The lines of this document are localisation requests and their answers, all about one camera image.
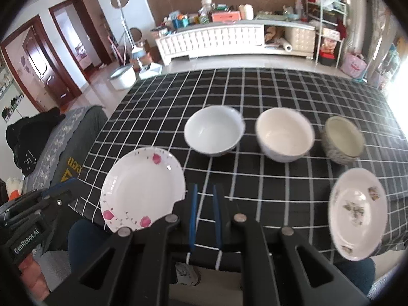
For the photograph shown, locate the grey patterned blanket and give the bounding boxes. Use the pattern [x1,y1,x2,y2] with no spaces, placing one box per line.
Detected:
[25,105,109,196]

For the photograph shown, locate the dark green cloth yellow print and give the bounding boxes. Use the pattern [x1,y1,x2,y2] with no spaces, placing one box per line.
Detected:
[57,153,85,185]

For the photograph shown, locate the cream bowl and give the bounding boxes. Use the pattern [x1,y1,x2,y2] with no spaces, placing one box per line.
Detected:
[255,108,315,163]

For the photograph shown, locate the person's leg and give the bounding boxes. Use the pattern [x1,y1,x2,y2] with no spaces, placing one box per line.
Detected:
[333,257,376,295]
[68,219,110,279]

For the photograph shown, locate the white plate dark print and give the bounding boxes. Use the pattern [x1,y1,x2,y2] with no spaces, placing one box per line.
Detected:
[328,168,388,261]

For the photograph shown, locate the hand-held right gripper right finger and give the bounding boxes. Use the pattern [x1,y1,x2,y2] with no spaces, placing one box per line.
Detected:
[213,183,361,306]

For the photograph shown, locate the black white checked tablecloth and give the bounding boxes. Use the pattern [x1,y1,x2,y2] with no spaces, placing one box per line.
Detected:
[68,67,408,270]

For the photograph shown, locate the white orange stuffed toy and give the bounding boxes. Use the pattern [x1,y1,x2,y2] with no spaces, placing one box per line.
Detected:
[0,177,23,202]

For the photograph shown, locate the white floor stand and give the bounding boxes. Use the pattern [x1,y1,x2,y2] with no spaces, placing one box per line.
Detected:
[115,0,145,63]

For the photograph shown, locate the grey patterned bowl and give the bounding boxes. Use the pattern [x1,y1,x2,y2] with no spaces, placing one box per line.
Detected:
[321,116,366,165]

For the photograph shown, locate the white box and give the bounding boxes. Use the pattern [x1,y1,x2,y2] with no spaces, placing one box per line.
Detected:
[138,63,163,79]

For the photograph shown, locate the black clothing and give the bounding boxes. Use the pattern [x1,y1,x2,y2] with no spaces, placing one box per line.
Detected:
[6,107,66,176]

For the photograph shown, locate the person's left leg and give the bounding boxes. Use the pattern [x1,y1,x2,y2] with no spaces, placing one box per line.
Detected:
[68,219,110,279]

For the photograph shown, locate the white metal shelf rack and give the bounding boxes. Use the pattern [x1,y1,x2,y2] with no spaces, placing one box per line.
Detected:
[305,0,349,68]

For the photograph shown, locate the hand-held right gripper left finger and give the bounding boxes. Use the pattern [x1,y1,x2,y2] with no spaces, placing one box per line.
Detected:
[45,183,200,306]

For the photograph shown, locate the white round bucket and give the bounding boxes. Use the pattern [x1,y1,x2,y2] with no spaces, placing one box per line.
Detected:
[109,65,136,90]

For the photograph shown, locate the white plate pink flowers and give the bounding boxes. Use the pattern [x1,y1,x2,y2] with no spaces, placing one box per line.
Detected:
[100,147,186,233]

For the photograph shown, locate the cream jar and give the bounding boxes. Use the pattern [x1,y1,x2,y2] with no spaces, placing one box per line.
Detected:
[239,4,255,20]

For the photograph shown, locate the cream padded box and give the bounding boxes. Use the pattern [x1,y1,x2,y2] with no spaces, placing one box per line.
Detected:
[285,25,316,54]

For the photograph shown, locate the grey shoe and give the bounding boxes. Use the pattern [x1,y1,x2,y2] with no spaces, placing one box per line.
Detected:
[175,262,202,287]

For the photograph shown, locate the brown wooden door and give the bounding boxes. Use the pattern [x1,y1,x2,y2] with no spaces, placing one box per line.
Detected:
[0,15,75,113]

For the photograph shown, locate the person's right leg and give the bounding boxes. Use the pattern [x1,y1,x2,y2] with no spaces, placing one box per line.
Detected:
[333,257,376,295]

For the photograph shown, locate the white tufted tv cabinet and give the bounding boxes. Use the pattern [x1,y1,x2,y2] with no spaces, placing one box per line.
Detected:
[155,19,317,67]

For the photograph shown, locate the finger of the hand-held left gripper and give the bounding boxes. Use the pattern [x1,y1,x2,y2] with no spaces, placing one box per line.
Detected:
[41,178,80,196]
[6,189,75,220]

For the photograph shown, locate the pink box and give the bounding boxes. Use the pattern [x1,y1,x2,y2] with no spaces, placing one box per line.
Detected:
[212,11,242,23]

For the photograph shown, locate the pink bag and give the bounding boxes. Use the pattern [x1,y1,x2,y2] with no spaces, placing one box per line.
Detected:
[340,51,368,80]

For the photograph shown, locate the white bowl blue rim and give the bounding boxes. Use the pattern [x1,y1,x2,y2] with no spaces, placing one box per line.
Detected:
[184,105,245,157]

